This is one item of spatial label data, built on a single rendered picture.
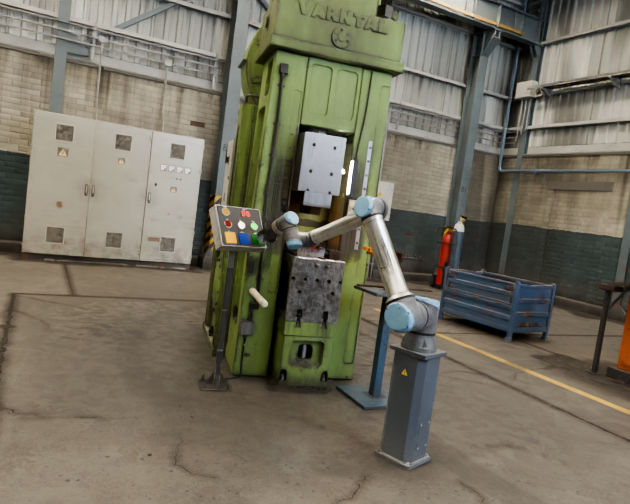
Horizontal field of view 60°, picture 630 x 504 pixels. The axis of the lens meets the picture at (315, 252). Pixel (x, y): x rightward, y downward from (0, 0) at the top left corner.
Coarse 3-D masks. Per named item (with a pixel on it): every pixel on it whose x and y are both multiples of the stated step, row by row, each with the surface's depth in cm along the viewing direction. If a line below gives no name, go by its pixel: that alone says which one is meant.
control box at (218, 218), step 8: (216, 208) 340; (232, 208) 349; (240, 208) 353; (248, 208) 358; (216, 216) 339; (224, 216) 342; (232, 216) 346; (240, 216) 350; (248, 216) 355; (256, 216) 359; (216, 224) 338; (224, 224) 339; (232, 224) 344; (248, 224) 352; (256, 224) 356; (216, 232) 338; (240, 232) 346; (248, 232) 350; (256, 232) 354; (216, 240) 338; (224, 240) 335; (216, 248) 337; (224, 248) 338; (232, 248) 341; (240, 248) 344; (248, 248) 348; (256, 248) 351; (264, 248) 354
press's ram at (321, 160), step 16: (304, 144) 369; (320, 144) 372; (336, 144) 376; (304, 160) 371; (320, 160) 374; (336, 160) 377; (304, 176) 372; (320, 176) 375; (336, 176) 378; (320, 192) 376; (336, 192) 380
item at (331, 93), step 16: (320, 64) 380; (336, 64) 384; (320, 80) 383; (336, 80) 385; (352, 80) 389; (304, 96) 380; (320, 96) 384; (336, 96) 387; (352, 96) 390; (304, 112) 381; (320, 112) 385; (336, 112) 388; (352, 112) 392; (304, 128) 400; (320, 128) 389; (336, 128) 389; (352, 128) 392
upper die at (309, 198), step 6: (294, 192) 400; (300, 192) 384; (306, 192) 374; (312, 192) 375; (294, 198) 398; (300, 198) 382; (306, 198) 374; (312, 198) 375; (318, 198) 376; (324, 198) 378; (330, 198) 379; (300, 204) 380; (306, 204) 375; (312, 204) 376; (318, 204) 377; (324, 204) 378; (330, 204) 379
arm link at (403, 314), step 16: (368, 208) 282; (384, 208) 291; (368, 224) 283; (384, 224) 284; (384, 240) 279; (384, 256) 277; (384, 272) 276; (400, 272) 276; (400, 288) 272; (400, 304) 265; (416, 304) 271; (400, 320) 265; (416, 320) 267
